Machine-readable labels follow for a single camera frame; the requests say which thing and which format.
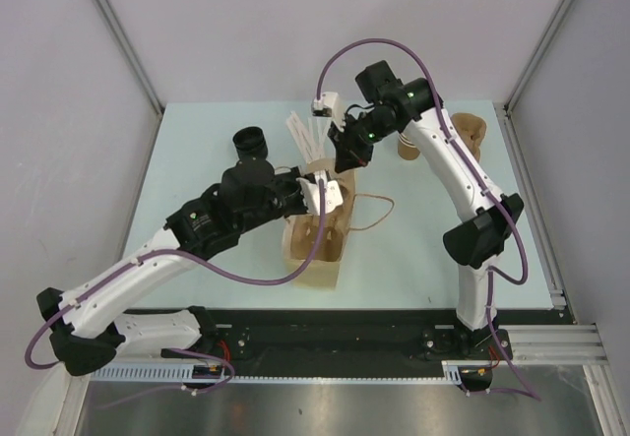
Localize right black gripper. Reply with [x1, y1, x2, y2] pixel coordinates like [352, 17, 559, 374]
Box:
[328, 110, 396, 174]

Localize tan paper bag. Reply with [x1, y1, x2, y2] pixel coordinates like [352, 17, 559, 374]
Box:
[274, 157, 397, 292]

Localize single brown pulp carrier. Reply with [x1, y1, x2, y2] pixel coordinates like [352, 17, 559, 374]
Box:
[288, 212, 348, 264]

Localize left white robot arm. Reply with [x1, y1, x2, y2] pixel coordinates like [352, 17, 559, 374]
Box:
[36, 159, 314, 376]

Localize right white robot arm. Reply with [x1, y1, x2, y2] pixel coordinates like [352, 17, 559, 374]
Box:
[311, 61, 524, 358]

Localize pile of white straws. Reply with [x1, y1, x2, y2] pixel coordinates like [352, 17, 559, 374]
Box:
[285, 111, 332, 163]

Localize stack of paper cups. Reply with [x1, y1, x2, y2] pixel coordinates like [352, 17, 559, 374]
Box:
[398, 133, 420, 161]

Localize stack of black lids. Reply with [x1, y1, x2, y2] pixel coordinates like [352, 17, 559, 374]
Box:
[232, 126, 269, 161]

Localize brown pulp cup carriers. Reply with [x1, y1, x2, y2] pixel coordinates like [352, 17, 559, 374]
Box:
[451, 112, 487, 162]

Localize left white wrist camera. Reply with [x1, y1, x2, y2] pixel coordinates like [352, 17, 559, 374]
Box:
[297, 170, 344, 217]

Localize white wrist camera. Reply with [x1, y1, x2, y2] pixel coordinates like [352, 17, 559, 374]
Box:
[311, 92, 346, 131]
[297, 170, 344, 217]

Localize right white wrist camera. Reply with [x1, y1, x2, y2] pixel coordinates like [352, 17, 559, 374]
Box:
[311, 92, 346, 131]

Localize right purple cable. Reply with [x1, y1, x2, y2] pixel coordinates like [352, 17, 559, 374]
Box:
[314, 36, 542, 403]

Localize white cable duct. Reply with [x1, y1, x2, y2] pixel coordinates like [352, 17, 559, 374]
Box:
[90, 353, 492, 386]

